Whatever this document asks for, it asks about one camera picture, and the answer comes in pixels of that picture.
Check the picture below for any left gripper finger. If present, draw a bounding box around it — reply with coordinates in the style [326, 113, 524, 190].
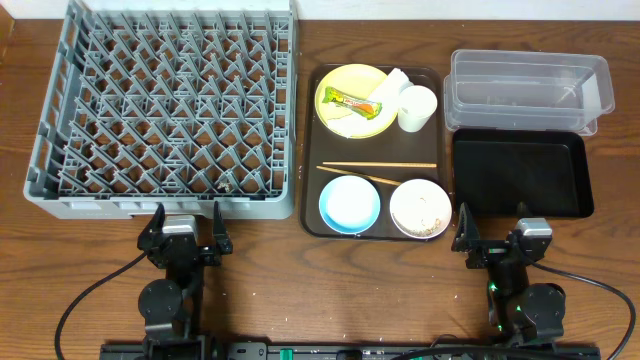
[137, 204, 166, 251]
[212, 202, 233, 255]

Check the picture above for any pink white bowl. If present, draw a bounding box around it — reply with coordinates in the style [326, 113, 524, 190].
[389, 179, 453, 241]

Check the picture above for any light blue bowl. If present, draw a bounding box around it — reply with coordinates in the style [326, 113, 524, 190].
[318, 175, 381, 235]

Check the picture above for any green orange snack wrapper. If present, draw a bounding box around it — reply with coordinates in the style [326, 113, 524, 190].
[322, 86, 382, 120]

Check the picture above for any white paper napkin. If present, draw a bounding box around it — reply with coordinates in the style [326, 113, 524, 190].
[327, 67, 414, 125]

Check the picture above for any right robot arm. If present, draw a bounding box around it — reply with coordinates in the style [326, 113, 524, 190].
[451, 204, 566, 345]

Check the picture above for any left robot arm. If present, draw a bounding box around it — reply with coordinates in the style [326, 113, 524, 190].
[137, 205, 233, 359]

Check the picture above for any black waste tray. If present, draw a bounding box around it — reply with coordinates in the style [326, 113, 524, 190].
[452, 129, 595, 218]

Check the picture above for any lower wooden chopstick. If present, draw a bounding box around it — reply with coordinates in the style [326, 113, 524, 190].
[316, 166, 402, 186]

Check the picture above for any wooden chopstick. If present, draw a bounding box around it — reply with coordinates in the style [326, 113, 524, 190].
[316, 166, 402, 186]
[322, 161, 438, 168]

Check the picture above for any dark brown serving tray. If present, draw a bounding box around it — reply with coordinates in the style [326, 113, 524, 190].
[299, 64, 450, 241]

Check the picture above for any upper wooden chopstick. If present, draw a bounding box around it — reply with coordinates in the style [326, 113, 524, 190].
[322, 161, 438, 168]

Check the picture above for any grey dish rack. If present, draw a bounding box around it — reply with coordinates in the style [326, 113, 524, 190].
[23, 1, 298, 219]

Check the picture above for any clear plastic bin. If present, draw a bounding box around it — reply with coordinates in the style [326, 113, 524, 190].
[443, 49, 615, 136]

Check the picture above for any white paper cup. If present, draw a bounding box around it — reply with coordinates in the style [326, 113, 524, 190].
[398, 85, 438, 133]

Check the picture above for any yellow plate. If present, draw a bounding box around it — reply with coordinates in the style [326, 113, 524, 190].
[314, 64, 397, 139]

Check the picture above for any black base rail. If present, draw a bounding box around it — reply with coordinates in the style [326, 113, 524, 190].
[99, 342, 601, 360]

